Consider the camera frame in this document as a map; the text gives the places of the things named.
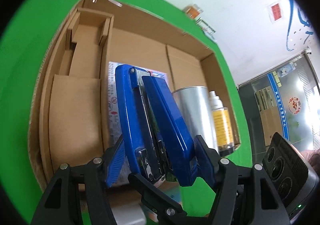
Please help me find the printed paper booklet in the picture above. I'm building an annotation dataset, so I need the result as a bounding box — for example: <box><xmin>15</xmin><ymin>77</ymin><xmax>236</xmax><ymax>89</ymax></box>
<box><xmin>107</xmin><ymin>61</ymin><xmax>168</xmax><ymax>188</ymax></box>

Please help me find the yellow label spray bottle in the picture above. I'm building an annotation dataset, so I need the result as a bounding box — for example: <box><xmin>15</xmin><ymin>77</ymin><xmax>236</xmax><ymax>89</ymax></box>
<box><xmin>209</xmin><ymin>91</ymin><xmax>235</xmax><ymax>157</ymax></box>

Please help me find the silver metal can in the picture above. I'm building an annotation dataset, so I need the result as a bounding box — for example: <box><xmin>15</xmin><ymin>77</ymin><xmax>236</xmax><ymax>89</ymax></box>
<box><xmin>172</xmin><ymin>86</ymin><xmax>219</xmax><ymax>150</ymax></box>

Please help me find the narrow cardboard insert box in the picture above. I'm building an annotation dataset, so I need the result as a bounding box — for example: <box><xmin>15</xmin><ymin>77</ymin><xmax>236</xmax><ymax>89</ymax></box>
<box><xmin>39</xmin><ymin>8</ymin><xmax>114</xmax><ymax>179</ymax></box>

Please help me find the large cardboard tray box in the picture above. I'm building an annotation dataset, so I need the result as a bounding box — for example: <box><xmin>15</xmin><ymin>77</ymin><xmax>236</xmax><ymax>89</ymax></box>
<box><xmin>28</xmin><ymin>0</ymin><xmax>240</xmax><ymax>189</ymax></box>

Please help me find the blue stapler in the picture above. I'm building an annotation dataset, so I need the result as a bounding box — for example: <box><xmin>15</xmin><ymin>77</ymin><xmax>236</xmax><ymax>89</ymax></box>
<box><xmin>115</xmin><ymin>64</ymin><xmax>197</xmax><ymax>187</ymax></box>

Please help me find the green table cloth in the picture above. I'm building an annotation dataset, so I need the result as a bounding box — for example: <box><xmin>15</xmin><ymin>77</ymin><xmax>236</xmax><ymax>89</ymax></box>
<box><xmin>1</xmin><ymin>0</ymin><xmax>252</xmax><ymax>222</ymax></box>

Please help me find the orange small box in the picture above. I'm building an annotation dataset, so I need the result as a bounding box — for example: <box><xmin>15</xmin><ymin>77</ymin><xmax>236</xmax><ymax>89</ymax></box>
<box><xmin>183</xmin><ymin>4</ymin><xmax>203</xmax><ymax>19</ymax></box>

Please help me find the glass door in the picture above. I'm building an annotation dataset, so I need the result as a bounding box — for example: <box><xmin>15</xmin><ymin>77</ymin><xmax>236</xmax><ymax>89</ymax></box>
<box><xmin>238</xmin><ymin>53</ymin><xmax>319</xmax><ymax>162</ymax></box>

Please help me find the red wall sign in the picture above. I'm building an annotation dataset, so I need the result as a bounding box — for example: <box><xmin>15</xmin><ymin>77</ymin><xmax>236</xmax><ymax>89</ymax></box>
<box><xmin>270</xmin><ymin>3</ymin><xmax>281</xmax><ymax>21</ymax></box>

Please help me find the black camera module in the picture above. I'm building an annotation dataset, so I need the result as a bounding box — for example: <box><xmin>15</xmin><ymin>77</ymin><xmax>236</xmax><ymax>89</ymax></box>
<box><xmin>262</xmin><ymin>132</ymin><xmax>319</xmax><ymax>221</ymax></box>

